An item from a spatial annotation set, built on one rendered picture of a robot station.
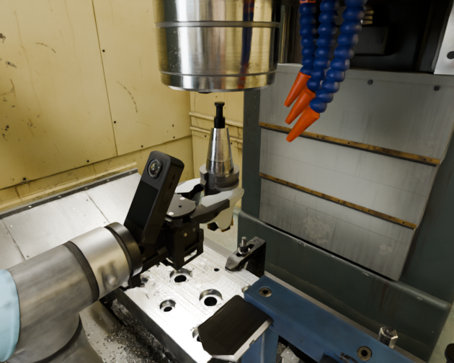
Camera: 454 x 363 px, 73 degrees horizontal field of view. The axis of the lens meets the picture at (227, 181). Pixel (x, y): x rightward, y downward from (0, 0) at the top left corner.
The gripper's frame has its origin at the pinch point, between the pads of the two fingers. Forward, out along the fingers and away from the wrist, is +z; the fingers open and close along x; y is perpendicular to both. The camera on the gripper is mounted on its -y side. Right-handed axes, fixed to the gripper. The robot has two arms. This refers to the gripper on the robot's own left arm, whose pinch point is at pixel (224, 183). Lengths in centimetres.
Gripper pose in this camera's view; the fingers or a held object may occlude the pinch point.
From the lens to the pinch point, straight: 50.4
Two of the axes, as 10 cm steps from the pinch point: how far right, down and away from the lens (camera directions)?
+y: 0.0, 9.0, 4.3
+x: 7.5, 2.8, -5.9
